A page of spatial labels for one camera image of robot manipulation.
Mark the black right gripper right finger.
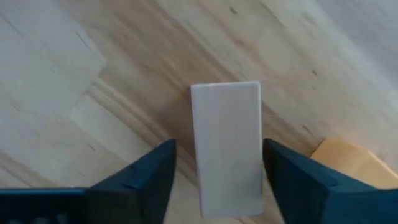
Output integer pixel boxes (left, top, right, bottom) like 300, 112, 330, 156
262, 138, 398, 224

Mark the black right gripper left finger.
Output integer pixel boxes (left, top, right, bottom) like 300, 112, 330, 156
86, 139, 177, 224

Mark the orange rectangular block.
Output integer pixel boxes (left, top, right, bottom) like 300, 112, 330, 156
310, 138, 398, 190

